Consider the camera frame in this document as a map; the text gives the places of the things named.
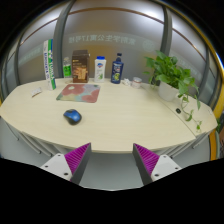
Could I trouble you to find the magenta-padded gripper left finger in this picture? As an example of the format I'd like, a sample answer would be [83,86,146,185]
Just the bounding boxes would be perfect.
[39,142,93,186]

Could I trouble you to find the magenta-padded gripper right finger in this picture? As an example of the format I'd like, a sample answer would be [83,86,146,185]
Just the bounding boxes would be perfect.
[132,143,183,186]

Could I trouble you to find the blue computer mouse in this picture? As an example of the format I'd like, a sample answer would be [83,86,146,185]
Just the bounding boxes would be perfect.
[63,108,83,126]

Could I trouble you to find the floral pastel mouse pad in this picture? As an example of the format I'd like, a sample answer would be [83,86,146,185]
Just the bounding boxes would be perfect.
[55,83,102,104]

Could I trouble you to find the small white jar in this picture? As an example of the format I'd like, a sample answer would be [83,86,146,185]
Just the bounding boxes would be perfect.
[131,76,143,89]

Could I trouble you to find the small white packet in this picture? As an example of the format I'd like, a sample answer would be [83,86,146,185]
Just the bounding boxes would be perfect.
[30,87,43,98]

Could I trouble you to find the crumpled white tissue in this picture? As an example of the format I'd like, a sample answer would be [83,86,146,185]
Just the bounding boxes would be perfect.
[120,78,132,87]

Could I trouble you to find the green plant white pot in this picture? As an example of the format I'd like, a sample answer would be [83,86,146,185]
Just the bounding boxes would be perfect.
[143,50,204,133]

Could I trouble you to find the clear bottle green label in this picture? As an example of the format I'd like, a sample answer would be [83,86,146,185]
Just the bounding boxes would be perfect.
[62,56,73,79]

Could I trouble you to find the brown cracker box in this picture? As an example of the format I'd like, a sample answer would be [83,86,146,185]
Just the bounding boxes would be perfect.
[71,49,91,84]

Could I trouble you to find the white bottle blue cap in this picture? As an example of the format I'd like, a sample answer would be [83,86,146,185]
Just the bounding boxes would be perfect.
[94,55,107,83]

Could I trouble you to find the dark blue pump bottle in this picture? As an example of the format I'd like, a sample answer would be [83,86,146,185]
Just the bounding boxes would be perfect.
[110,52,125,85]

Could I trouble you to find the white green shuttlecock tube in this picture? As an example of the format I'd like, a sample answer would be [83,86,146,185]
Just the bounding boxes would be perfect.
[43,39,57,91]

